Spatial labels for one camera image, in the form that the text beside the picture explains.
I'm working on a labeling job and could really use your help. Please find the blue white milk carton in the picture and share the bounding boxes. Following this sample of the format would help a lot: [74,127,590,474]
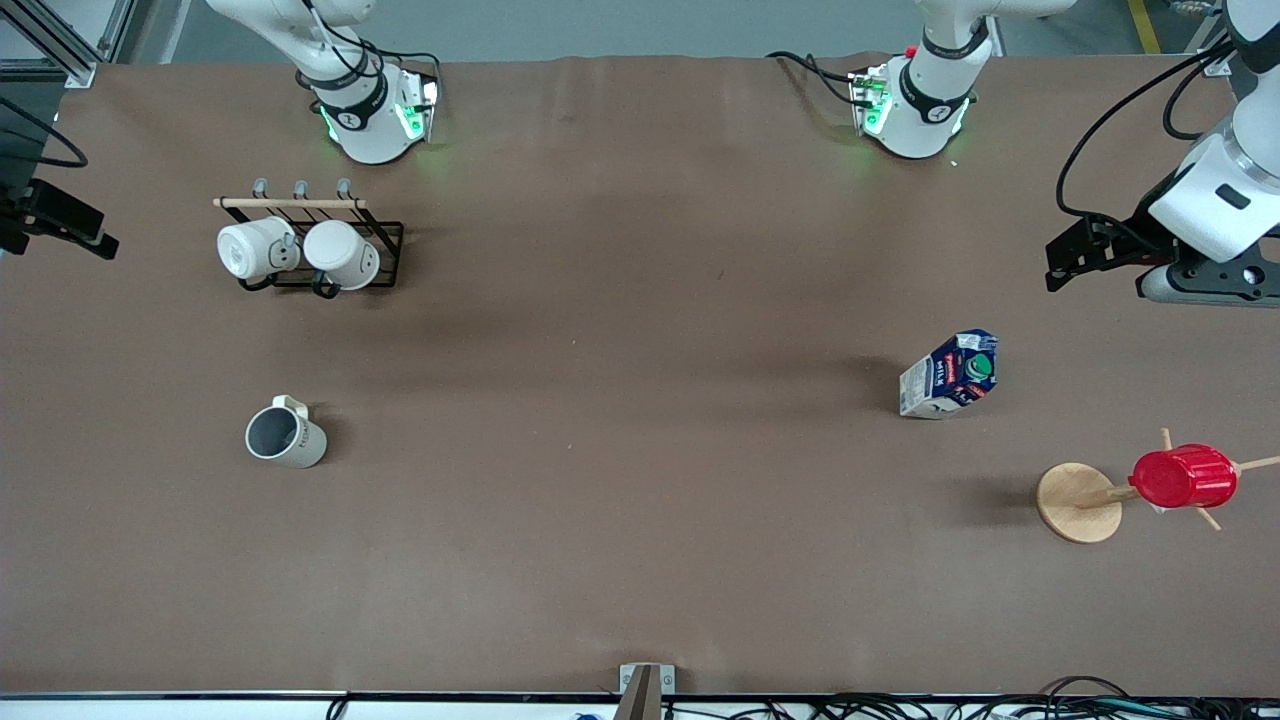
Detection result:
[898,329,1000,421]

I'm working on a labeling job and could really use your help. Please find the grey ceramic mug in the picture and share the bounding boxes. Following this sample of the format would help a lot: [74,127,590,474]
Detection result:
[245,394,329,470]

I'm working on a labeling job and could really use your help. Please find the red plastic cup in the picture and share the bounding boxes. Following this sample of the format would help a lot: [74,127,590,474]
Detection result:
[1129,443,1240,511]

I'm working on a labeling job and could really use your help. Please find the white mug with face print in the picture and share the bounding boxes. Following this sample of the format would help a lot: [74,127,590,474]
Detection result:
[216,215,302,283]

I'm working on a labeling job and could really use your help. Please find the wooden mug tree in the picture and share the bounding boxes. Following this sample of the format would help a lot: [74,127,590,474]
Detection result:
[1035,427,1280,546]

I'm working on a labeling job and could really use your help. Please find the plain white mug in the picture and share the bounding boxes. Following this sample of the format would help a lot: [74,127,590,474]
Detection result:
[302,219,382,293]

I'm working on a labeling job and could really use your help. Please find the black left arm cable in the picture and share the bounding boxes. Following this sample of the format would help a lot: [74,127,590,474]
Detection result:
[1056,35,1237,223]

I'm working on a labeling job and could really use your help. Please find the aluminium frame profile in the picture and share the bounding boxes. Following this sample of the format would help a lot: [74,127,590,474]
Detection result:
[0,0,137,89]

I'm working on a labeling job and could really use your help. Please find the black wire mug rack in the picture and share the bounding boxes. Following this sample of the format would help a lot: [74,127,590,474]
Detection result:
[213,177,406,300]

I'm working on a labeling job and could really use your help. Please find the black base power cable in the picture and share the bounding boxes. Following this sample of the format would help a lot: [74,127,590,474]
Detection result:
[767,49,864,109]

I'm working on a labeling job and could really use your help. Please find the black cable bundle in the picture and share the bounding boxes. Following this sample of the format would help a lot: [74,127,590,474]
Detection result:
[800,676,1280,720]

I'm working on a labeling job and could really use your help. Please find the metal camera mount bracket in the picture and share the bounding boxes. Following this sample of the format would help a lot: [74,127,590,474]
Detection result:
[618,663,677,720]

